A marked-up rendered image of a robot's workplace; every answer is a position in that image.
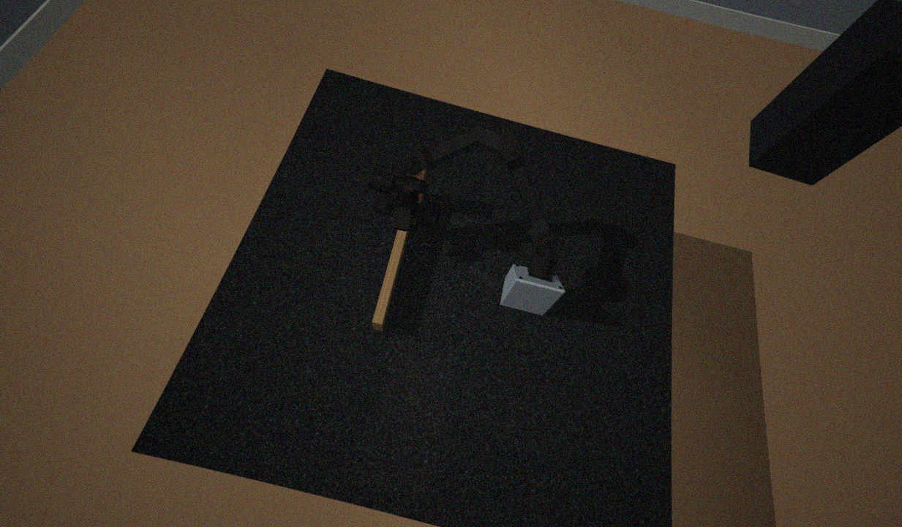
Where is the brown wooden board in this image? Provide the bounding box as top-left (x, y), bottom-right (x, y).
top-left (372, 230), bottom-right (409, 331)

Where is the brown wooden post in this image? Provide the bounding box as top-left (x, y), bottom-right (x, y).
top-left (407, 168), bottom-right (427, 203)

